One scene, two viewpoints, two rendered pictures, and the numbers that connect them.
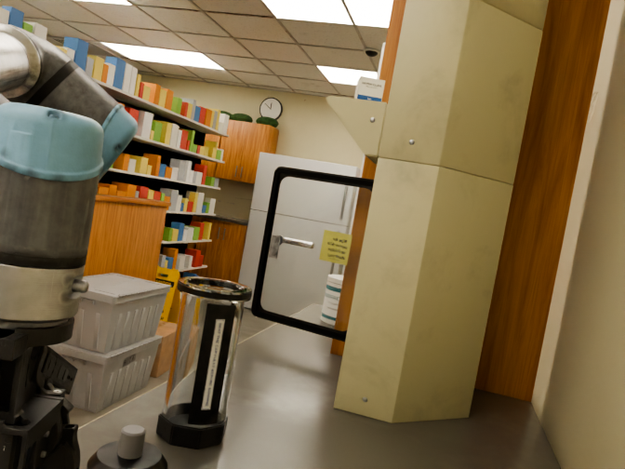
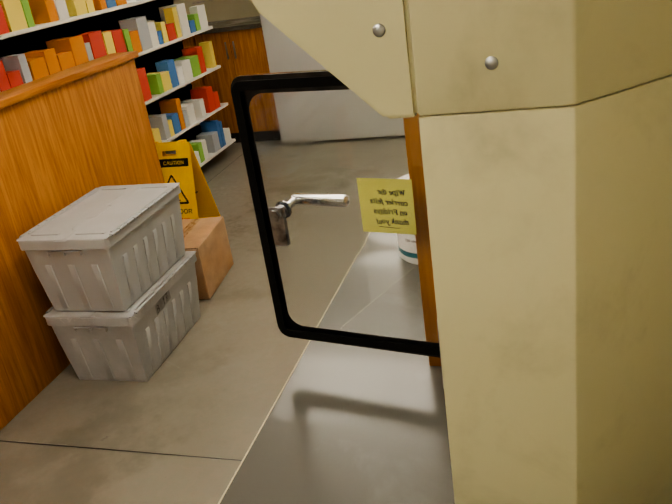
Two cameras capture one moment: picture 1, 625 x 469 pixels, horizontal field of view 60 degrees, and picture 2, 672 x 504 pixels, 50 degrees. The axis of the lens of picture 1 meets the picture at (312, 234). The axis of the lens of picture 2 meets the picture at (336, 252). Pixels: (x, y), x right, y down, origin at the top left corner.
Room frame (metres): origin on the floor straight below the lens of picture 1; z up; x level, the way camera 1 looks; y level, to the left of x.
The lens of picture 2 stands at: (0.47, -0.06, 1.54)
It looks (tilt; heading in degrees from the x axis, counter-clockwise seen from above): 24 degrees down; 5
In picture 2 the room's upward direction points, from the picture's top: 9 degrees counter-clockwise
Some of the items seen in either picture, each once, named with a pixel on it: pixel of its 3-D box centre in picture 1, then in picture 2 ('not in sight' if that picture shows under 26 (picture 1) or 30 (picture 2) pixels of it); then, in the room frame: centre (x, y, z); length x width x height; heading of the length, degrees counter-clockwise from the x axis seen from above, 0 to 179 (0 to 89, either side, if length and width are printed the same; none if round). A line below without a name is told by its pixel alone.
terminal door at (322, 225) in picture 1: (314, 251); (352, 219); (1.37, -0.01, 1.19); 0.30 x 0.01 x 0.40; 66
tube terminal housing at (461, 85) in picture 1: (441, 217); (588, 152); (1.12, -0.25, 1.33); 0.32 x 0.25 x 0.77; 166
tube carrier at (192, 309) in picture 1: (204, 355); not in sight; (0.79, 0.13, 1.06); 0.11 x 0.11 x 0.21
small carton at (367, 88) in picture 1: (368, 96); not in sight; (1.11, -0.06, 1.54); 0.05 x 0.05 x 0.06; 3
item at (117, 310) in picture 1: (112, 310); (113, 245); (3.17, 1.08, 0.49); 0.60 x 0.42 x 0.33; 166
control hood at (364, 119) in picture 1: (365, 140); (380, 23); (1.17, -0.08, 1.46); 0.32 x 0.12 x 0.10; 166
